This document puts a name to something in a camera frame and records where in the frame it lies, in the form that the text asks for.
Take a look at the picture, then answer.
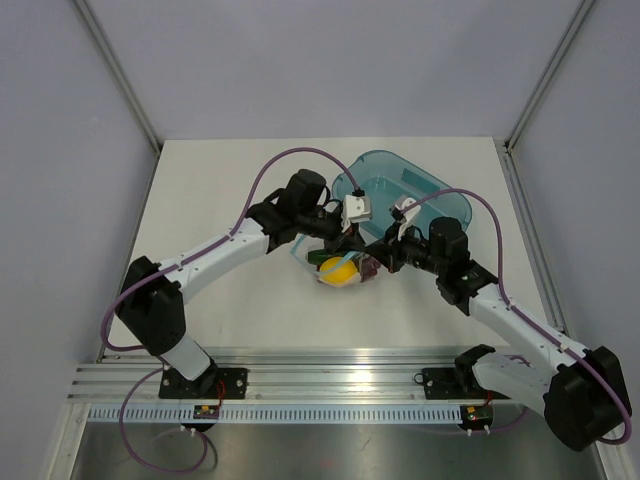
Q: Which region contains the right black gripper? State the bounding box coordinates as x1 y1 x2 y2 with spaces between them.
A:
366 219 447 276

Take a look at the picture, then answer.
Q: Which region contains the red grape bunch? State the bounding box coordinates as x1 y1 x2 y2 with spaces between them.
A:
359 256 382 283

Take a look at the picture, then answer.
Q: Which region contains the clear zip top bag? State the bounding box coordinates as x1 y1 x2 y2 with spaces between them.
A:
290 235 382 288

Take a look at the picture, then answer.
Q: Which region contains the yellow lemon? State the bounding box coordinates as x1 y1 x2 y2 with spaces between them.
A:
318 257 360 287

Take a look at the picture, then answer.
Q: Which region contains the green cucumber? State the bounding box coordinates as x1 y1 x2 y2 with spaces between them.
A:
306 249 340 266

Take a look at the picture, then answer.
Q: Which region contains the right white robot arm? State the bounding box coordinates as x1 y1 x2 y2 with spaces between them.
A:
366 217 632 451

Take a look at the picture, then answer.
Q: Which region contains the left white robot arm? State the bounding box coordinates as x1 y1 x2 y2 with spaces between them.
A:
115 169 370 398

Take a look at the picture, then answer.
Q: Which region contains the teal plastic tray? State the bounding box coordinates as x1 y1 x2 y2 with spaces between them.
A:
349 150 472 243

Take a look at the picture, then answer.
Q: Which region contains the right small circuit board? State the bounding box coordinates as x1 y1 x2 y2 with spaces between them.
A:
460 405 494 430

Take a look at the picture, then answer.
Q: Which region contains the small circuit board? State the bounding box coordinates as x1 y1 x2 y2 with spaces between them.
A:
460 405 494 430
193 405 220 420

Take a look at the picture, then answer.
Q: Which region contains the left small circuit board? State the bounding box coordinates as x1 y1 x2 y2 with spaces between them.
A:
193 405 220 420

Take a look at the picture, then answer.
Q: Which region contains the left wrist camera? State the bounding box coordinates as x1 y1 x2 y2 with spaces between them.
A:
341 195 373 233

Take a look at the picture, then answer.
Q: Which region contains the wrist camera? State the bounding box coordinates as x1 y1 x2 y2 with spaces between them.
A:
341 195 373 233
391 196 421 240

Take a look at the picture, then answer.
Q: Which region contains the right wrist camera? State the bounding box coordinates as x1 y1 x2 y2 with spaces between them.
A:
391 196 421 240

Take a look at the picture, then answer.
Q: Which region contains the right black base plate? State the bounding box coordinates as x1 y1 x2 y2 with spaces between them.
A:
413 367 508 401

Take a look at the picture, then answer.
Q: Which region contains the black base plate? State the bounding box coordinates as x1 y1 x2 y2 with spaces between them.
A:
158 367 249 400
413 367 508 401

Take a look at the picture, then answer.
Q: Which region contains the aluminium mounting rail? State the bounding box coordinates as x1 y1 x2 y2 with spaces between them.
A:
67 347 464 405

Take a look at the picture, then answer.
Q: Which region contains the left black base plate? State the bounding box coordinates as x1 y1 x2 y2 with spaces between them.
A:
158 367 249 400

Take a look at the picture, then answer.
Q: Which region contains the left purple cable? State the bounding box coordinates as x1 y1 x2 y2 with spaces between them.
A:
101 147 362 472

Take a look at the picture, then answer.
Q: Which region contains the purple cable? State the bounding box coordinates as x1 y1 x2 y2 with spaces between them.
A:
399 188 632 445
101 147 362 472

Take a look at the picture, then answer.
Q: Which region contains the left aluminium frame post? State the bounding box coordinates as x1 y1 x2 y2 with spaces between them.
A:
70 0 163 159

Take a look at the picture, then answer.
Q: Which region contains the aluminium frame post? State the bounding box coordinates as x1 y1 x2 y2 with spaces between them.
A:
504 0 598 154
70 0 163 159

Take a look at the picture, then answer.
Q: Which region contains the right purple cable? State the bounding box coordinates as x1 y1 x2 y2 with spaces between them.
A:
399 188 632 445

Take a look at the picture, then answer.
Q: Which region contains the white slotted cable duct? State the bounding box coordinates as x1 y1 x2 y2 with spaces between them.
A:
88 404 462 425

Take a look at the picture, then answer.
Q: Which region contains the right aluminium frame post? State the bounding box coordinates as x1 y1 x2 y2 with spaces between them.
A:
504 0 598 154

